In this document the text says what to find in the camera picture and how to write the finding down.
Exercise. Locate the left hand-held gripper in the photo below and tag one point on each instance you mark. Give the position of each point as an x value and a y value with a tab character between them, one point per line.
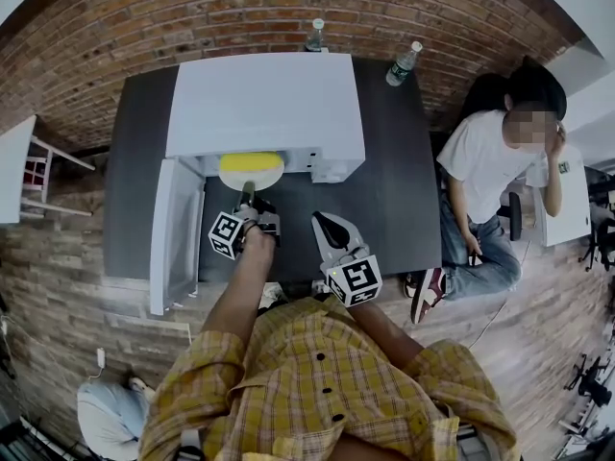
223	233

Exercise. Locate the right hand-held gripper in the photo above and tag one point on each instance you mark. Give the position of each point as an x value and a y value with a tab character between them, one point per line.
358	279

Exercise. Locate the white round plate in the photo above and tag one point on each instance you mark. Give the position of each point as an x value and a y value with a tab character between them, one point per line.
262	180

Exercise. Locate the yellow corn cob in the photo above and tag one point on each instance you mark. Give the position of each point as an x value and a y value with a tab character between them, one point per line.
250	162

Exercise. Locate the white microwave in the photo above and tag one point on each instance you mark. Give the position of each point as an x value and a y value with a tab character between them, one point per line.
264	104

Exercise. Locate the person's left forearm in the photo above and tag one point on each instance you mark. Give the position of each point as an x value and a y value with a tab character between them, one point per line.
240	286

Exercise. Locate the person's right forearm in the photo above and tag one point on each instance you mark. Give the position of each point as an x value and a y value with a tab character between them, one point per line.
379	329

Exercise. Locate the person's right white shoe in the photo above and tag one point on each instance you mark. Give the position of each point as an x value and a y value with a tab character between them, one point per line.
321	287

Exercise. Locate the clear water bottle green label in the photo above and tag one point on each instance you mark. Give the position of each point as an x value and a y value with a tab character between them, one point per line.
314	39
399	70

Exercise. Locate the red box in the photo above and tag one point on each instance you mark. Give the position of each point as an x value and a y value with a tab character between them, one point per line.
34	173

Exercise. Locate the white power adapter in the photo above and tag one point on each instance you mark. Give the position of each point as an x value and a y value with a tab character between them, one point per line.
101	358

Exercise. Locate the white side table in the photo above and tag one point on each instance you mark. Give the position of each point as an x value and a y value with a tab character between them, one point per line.
14	171

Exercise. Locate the white desk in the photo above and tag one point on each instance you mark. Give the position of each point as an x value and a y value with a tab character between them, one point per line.
572	209

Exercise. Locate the small square box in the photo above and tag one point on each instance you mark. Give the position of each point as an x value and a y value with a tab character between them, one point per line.
563	167

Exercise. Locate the black tripod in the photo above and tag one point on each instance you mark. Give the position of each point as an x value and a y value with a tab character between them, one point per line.
603	238

